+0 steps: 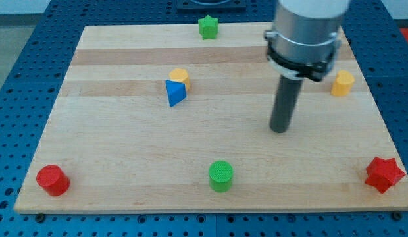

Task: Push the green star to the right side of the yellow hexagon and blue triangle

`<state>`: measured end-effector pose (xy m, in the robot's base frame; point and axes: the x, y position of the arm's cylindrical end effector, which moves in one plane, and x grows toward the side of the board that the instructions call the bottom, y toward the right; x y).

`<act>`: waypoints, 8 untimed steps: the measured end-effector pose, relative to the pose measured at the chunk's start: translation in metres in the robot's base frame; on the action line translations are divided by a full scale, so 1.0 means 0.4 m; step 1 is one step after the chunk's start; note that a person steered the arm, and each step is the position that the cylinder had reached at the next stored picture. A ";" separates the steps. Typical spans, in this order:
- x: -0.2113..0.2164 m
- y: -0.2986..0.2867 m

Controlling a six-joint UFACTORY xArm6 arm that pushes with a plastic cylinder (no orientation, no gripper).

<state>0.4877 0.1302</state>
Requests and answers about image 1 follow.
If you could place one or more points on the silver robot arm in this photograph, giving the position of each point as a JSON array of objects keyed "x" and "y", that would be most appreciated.
[{"x": 303, "y": 41}]

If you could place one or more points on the blue triangle block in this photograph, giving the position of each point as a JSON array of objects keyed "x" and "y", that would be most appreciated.
[{"x": 176, "y": 92}]

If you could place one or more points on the yellow hexagon block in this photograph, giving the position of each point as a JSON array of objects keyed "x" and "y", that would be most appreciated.
[{"x": 180, "y": 75}]

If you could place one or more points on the green star block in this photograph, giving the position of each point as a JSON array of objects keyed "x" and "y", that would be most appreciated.
[{"x": 208, "y": 27}]

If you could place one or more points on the red star block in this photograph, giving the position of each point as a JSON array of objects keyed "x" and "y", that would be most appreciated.
[{"x": 383, "y": 173}]

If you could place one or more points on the green cylinder block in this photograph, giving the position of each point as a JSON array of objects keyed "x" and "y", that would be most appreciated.
[{"x": 220, "y": 176}]

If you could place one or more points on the wooden board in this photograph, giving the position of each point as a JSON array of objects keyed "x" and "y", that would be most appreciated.
[{"x": 125, "y": 150}]

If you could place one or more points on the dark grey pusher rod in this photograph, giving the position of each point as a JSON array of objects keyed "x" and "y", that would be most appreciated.
[{"x": 284, "y": 104}]

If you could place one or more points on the red cylinder block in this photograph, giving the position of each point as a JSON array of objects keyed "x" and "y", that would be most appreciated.
[{"x": 53, "y": 180}]

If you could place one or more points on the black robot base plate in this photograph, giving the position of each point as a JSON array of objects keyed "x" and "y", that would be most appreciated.
[{"x": 210, "y": 4}]

